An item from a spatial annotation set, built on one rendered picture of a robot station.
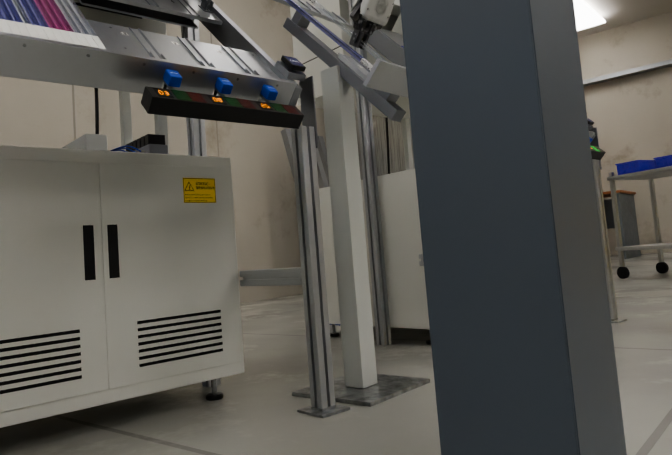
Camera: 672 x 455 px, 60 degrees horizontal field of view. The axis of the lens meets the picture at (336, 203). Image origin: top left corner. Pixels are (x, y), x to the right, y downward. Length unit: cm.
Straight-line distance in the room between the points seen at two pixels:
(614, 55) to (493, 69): 889
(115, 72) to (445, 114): 63
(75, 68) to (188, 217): 52
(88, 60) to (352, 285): 79
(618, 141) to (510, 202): 869
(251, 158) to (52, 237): 388
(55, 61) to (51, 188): 36
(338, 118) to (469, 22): 77
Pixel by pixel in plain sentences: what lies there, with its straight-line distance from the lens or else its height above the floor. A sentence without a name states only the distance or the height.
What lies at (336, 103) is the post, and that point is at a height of 73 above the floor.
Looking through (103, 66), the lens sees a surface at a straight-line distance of 114.
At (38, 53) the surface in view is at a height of 71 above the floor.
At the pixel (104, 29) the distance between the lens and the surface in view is 130.
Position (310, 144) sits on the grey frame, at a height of 60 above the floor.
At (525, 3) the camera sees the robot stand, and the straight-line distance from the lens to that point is 77.
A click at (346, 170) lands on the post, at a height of 55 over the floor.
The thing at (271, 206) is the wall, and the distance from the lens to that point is 524.
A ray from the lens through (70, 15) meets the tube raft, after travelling 129.
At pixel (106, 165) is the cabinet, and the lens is 143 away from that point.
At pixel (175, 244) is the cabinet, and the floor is 40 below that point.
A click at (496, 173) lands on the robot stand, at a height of 43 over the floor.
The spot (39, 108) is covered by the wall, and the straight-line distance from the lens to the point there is 423.
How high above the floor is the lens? 35
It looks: 5 degrees up
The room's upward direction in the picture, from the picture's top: 5 degrees counter-clockwise
